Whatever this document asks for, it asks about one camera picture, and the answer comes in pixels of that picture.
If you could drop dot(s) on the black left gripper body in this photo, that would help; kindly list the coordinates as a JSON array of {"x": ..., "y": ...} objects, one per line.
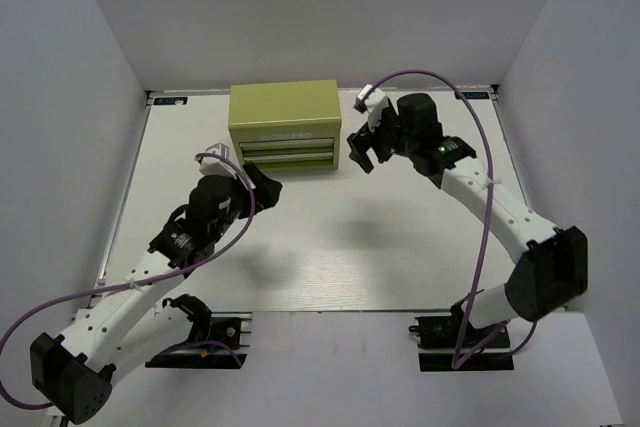
[{"x": 239, "y": 208}]

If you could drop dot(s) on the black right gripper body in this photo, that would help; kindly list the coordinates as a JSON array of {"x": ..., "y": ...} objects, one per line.
[{"x": 388, "y": 137}]

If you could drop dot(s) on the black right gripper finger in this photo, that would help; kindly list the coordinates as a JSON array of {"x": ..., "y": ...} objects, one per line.
[
  {"x": 364, "y": 159},
  {"x": 356, "y": 139}
]

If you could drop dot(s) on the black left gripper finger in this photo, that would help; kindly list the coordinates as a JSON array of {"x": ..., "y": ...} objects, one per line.
[
  {"x": 261, "y": 182},
  {"x": 267, "y": 194}
]

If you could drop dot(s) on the green drawer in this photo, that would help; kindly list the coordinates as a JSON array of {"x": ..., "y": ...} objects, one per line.
[
  {"x": 287, "y": 144},
  {"x": 291, "y": 158}
]

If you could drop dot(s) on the green top drawer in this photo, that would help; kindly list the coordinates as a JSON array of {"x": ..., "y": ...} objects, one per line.
[{"x": 287, "y": 144}]

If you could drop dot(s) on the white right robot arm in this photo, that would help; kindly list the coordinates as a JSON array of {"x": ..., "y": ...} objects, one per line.
[{"x": 550, "y": 263}]

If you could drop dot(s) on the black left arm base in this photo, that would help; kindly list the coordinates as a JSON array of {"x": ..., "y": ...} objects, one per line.
[{"x": 214, "y": 341}]

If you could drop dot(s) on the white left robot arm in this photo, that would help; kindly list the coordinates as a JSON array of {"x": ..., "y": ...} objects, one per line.
[{"x": 78, "y": 369}]

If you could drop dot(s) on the green metal drawer toolbox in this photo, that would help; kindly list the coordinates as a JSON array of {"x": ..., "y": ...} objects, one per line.
[{"x": 285, "y": 111}]

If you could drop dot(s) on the blue right corner label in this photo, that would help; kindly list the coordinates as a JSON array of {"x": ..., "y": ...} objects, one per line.
[{"x": 473, "y": 95}]

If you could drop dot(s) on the blue corner label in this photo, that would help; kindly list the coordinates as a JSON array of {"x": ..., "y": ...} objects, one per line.
[
  {"x": 170, "y": 101},
  {"x": 473, "y": 95}
]

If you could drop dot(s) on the blue left corner label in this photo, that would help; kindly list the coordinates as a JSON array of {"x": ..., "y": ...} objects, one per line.
[{"x": 170, "y": 101}]

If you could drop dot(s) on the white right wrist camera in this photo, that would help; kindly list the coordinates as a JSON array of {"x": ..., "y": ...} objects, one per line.
[{"x": 371, "y": 101}]

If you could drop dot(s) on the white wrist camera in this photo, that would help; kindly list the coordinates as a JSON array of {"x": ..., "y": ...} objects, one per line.
[
  {"x": 212, "y": 157},
  {"x": 371, "y": 101}
]

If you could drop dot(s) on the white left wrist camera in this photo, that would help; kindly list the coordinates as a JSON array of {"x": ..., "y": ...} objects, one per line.
[{"x": 212, "y": 157}]

